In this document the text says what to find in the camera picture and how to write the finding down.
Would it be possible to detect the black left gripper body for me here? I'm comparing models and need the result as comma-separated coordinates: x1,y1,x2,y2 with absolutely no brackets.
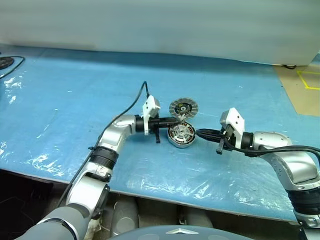
148,116,164,145

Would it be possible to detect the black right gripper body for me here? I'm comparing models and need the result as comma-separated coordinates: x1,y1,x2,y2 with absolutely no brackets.
215,124,237,155

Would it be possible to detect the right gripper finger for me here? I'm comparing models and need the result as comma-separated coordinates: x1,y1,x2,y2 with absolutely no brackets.
198,133,223,142
196,128,223,135

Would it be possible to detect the motor stator with copper windings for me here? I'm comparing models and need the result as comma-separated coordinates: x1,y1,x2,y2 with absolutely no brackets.
166,121,196,149

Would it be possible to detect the finned silver motor cover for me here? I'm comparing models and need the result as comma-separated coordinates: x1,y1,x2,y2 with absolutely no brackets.
168,98,200,120

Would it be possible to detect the grey rounded cylinder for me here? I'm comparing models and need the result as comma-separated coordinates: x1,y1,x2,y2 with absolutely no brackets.
186,209,214,229
109,199,140,236

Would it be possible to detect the blue plastic table mat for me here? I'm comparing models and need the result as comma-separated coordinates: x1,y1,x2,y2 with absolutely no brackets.
0,43,320,223

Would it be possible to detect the white backdrop sheet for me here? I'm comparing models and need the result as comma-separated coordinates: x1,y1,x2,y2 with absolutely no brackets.
0,0,320,67

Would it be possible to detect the grey robot torso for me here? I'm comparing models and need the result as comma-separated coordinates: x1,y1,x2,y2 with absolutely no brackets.
111,223,303,240

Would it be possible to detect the black round disc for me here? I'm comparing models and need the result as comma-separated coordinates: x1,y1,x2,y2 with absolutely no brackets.
0,56,15,71

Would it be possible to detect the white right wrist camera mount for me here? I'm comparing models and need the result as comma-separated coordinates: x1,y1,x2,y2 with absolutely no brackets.
219,107,245,148

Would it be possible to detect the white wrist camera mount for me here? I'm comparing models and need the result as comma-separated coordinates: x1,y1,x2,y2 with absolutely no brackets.
142,95,162,136
219,107,245,148

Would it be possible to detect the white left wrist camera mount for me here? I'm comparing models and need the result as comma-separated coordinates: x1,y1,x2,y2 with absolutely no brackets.
142,95,162,136

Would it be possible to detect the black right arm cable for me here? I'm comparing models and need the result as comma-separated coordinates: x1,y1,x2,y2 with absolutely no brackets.
223,144,320,161

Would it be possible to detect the thin black cable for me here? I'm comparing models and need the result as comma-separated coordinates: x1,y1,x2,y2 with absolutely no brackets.
0,56,26,79

